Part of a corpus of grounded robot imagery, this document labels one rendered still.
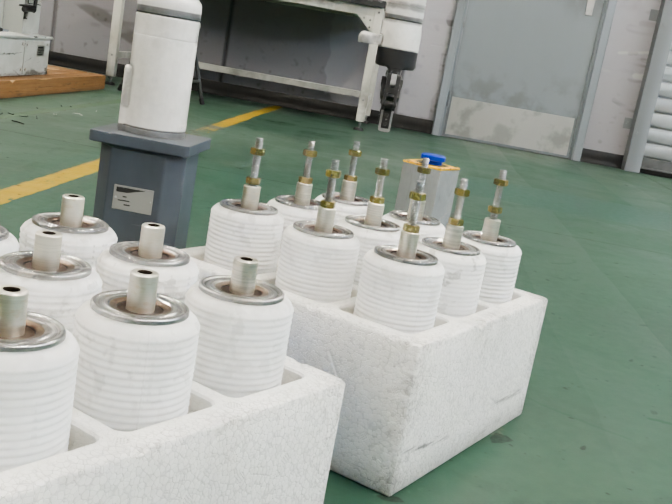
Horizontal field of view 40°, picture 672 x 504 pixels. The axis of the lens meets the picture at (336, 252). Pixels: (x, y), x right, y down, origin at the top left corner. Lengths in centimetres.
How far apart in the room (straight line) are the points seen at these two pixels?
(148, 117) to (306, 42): 499
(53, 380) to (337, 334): 48
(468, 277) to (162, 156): 48
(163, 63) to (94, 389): 72
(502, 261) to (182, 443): 66
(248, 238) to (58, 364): 56
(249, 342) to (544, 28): 562
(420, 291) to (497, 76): 528
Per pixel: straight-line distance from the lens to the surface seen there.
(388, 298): 104
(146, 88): 136
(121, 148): 135
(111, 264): 86
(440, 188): 148
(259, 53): 636
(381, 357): 102
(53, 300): 78
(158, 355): 70
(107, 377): 70
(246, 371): 79
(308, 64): 632
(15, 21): 473
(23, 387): 62
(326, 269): 109
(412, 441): 106
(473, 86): 627
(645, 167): 642
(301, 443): 83
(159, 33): 135
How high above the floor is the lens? 48
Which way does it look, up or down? 13 degrees down
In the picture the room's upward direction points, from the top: 10 degrees clockwise
